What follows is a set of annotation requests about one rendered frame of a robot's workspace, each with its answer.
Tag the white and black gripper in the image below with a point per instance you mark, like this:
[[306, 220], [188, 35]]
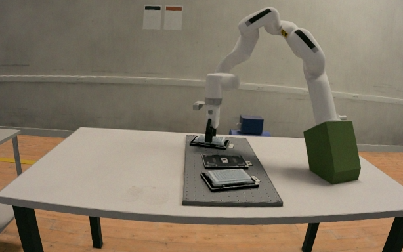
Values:
[[211, 121]]

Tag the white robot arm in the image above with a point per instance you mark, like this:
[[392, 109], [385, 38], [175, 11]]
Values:
[[303, 45]]

